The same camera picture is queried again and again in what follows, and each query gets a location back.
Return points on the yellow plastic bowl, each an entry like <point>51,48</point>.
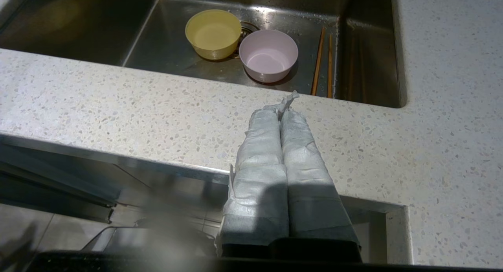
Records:
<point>214,34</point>

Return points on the stainless steel sink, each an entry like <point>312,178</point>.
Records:
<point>177,48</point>

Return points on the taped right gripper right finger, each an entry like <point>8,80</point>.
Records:
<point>310,185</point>

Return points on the grey tall cabinet door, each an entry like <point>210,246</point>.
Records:
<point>55,185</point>

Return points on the wooden chopstick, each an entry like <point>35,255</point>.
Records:
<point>329,65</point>
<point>318,61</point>

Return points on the grey under-counter cabinet front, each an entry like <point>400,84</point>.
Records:
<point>180,189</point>

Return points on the pink plastic bowl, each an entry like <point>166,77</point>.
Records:
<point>268,56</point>

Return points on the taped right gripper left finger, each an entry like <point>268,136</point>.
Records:
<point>259,185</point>

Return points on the metal sink drain strainer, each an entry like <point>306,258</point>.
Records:
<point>247,30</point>

